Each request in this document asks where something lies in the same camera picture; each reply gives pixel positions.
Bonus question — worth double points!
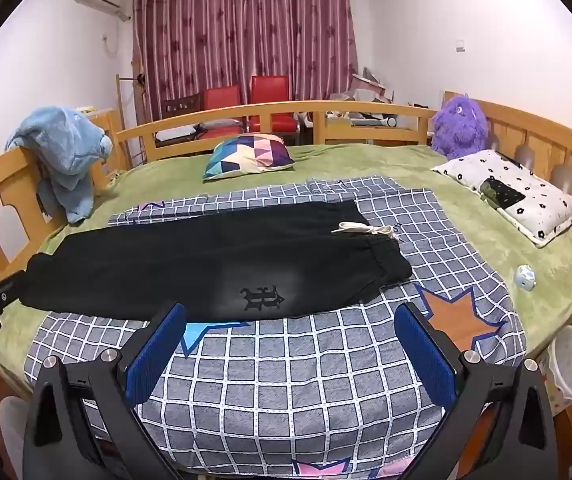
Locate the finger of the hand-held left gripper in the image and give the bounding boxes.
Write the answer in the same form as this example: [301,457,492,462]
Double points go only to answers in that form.
[0,270,28,311]

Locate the geometric patterned pillow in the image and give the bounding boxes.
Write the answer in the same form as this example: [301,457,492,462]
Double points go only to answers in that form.
[202,134,297,182]

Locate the wooden bed frame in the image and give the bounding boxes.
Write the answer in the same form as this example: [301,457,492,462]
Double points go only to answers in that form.
[0,91,572,441]

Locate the green bed sheet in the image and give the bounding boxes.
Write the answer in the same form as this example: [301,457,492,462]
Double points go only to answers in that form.
[0,142,572,361]

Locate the pile of cardboard and papers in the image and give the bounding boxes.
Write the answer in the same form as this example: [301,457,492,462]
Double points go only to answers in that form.
[311,67,441,133]

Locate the dark green cloth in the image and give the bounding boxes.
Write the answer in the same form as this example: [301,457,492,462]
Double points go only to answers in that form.
[480,176,526,209]

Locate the red chair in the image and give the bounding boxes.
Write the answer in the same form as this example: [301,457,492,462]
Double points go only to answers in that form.
[250,75,297,133]
[202,85,244,127]

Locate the purple plush toy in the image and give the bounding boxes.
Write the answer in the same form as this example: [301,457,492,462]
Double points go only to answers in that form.
[430,94,489,160]

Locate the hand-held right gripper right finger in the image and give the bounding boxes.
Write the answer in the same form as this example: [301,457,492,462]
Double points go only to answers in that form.
[393,302,559,480]

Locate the white flower print pillow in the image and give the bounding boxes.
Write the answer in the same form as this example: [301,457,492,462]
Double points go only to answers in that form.
[430,149,572,248]

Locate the blue plush toy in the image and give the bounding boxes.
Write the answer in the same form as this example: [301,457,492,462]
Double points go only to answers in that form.
[5,106,114,225]

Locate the black pants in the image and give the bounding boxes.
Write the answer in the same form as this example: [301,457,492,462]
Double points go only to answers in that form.
[18,199,413,322]

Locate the grey plaid star blanket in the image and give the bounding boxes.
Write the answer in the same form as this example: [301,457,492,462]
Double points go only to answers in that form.
[25,175,527,480]

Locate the small white blue gadget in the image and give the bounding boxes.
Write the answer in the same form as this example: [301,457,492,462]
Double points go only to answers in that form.
[513,265,537,291]

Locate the dark wooden chair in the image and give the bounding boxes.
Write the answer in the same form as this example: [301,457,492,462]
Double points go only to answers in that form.
[162,92,204,117]

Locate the wooden coat rack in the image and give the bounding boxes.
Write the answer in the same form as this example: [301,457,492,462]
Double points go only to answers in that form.
[116,74,147,166]

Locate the maroon striped curtain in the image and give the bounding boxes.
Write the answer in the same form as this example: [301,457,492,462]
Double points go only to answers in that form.
[131,0,359,111]

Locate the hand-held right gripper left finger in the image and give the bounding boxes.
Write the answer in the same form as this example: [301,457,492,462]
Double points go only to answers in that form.
[22,301,201,480]

